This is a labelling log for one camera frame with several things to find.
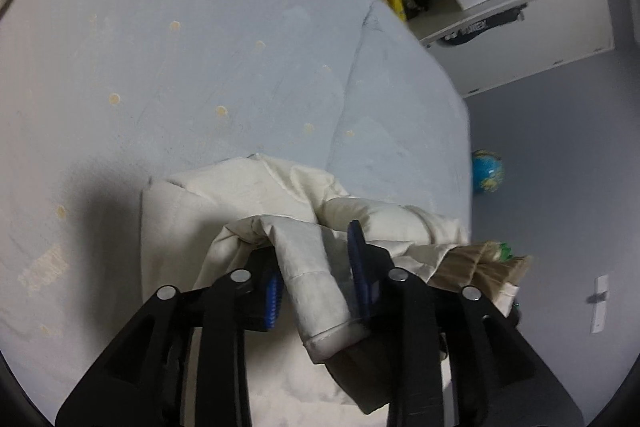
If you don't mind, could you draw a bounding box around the grey open shelf unit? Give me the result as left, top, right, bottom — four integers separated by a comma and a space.
300, 0, 631, 98

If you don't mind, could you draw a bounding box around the black racket bag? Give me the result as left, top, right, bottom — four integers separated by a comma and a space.
440, 7, 526, 46

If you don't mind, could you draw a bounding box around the white puffer jacket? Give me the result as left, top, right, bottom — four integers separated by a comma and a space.
140, 153, 533, 418

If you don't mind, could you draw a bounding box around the bed with light blue sheet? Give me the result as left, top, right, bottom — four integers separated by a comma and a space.
0, 0, 473, 427

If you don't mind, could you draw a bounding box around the white wall socket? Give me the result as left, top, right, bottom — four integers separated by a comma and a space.
587, 274, 612, 335

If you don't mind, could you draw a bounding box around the blue globe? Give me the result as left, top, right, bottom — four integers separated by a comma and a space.
471, 149, 505, 194

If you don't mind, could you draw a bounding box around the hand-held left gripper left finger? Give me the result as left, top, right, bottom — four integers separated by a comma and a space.
55, 249, 288, 427

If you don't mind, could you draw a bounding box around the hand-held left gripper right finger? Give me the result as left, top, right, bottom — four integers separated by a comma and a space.
347, 219, 585, 427

